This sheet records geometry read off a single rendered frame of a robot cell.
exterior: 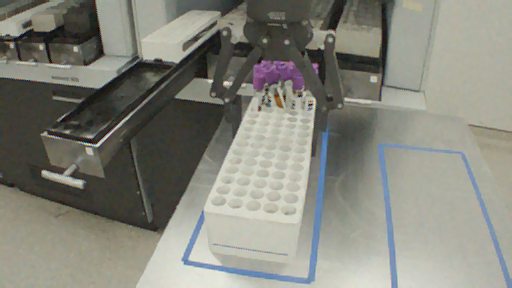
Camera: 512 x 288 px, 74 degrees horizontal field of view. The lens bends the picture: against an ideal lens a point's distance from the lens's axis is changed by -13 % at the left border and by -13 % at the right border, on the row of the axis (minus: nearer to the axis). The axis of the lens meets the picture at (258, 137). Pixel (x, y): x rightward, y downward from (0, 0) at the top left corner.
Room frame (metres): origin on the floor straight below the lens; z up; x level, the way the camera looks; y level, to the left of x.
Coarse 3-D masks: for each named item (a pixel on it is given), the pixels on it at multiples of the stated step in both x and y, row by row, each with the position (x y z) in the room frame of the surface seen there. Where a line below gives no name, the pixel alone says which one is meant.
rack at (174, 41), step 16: (192, 16) 1.10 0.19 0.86; (208, 16) 1.10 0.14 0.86; (160, 32) 0.95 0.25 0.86; (176, 32) 0.95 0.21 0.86; (192, 32) 0.95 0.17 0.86; (208, 32) 1.06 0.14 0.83; (144, 48) 0.89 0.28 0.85; (160, 48) 0.87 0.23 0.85; (176, 48) 0.87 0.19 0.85; (192, 48) 0.94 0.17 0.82
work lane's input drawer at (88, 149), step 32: (160, 64) 0.86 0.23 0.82; (192, 64) 0.90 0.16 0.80; (96, 96) 0.71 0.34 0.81; (128, 96) 0.71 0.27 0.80; (160, 96) 0.74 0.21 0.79; (64, 128) 0.56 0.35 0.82; (96, 128) 0.58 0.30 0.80; (128, 128) 0.61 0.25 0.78; (64, 160) 0.55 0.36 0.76; (96, 160) 0.52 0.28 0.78
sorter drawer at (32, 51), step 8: (24, 40) 1.14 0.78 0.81; (32, 40) 1.12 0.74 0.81; (40, 40) 1.11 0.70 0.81; (48, 40) 1.13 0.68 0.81; (24, 48) 1.13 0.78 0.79; (32, 48) 1.12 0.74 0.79; (40, 48) 1.11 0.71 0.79; (48, 48) 1.11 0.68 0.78; (24, 56) 1.13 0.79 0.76; (32, 56) 1.12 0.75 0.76; (40, 56) 1.11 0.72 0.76; (48, 56) 1.11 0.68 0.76; (16, 64) 1.09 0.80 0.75; (24, 64) 1.08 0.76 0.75; (32, 64) 1.07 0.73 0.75
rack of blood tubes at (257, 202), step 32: (256, 128) 0.45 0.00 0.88; (288, 128) 0.47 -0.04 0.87; (256, 160) 0.38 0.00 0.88; (288, 160) 0.38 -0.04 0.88; (224, 192) 0.33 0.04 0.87; (256, 192) 0.33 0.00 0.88; (288, 192) 0.32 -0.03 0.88; (224, 224) 0.29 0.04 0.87; (256, 224) 0.28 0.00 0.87; (288, 224) 0.27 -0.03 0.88; (256, 256) 0.28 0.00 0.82; (288, 256) 0.27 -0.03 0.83
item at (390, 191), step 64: (384, 128) 0.56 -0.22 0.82; (448, 128) 0.56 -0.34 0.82; (192, 192) 0.39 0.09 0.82; (320, 192) 0.39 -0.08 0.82; (384, 192) 0.39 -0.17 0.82; (448, 192) 0.38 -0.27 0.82; (192, 256) 0.28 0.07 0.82; (320, 256) 0.28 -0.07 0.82; (384, 256) 0.28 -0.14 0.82; (448, 256) 0.27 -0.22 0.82
